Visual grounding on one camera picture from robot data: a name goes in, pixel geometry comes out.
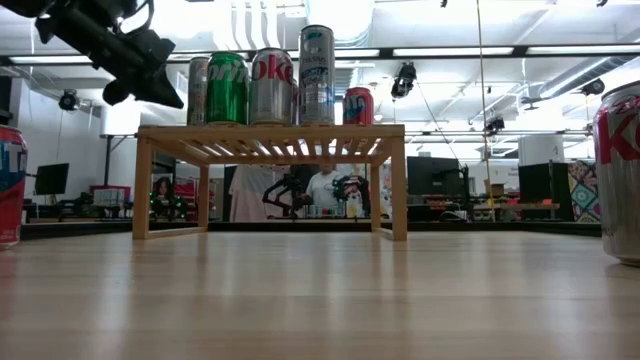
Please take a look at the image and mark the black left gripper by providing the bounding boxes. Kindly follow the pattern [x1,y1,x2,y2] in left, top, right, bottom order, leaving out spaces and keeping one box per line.
[34,5,185,110]

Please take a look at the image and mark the black aluminium table frame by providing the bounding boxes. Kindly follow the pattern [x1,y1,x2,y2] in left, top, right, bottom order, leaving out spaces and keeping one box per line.
[19,220,604,239]

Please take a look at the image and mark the black ceiling spotlight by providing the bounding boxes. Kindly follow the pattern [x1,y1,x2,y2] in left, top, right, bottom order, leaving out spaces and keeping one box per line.
[58,88,80,112]
[580,78,606,96]

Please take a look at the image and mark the colourful patterned quilt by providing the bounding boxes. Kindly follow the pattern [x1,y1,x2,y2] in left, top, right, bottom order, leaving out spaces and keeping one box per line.
[567,159,602,224]

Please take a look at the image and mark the red Fanta strawberry can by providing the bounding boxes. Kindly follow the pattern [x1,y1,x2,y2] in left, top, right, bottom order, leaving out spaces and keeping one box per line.
[0,124,28,250]
[342,86,375,126]

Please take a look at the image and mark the wooden slatted shelf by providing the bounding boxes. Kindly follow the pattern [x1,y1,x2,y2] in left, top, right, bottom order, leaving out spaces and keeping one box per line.
[131,123,409,242]

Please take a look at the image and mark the green Sprite can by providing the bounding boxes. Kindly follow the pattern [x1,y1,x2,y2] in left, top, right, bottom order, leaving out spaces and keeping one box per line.
[206,50,250,125]

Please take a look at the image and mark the black overhead camera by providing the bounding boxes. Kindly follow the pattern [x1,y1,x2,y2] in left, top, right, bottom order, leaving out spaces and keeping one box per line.
[390,61,418,100]

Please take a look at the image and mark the black cabinet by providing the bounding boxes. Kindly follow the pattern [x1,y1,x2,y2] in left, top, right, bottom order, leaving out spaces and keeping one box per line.
[518,162,570,221]

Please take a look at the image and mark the person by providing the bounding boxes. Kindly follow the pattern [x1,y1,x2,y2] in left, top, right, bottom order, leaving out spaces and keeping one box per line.
[303,162,347,214]
[152,174,175,201]

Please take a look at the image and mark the white T-shirt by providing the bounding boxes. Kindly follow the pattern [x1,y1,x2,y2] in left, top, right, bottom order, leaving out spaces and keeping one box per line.
[228,164,289,224]

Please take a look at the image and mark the black computer monitor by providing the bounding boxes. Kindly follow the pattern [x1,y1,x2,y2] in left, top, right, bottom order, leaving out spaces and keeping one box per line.
[406,156,471,198]
[33,162,71,196]

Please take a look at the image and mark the wooden workbench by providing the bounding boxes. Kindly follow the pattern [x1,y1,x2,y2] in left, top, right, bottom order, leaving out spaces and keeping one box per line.
[472,201,561,211]

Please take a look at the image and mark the white cylinder tank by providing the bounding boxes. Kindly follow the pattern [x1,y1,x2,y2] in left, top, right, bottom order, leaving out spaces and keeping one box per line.
[518,134,565,166]

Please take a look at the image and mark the black overhead rig beam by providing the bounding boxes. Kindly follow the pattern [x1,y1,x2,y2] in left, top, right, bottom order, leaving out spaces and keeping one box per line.
[0,44,640,66]

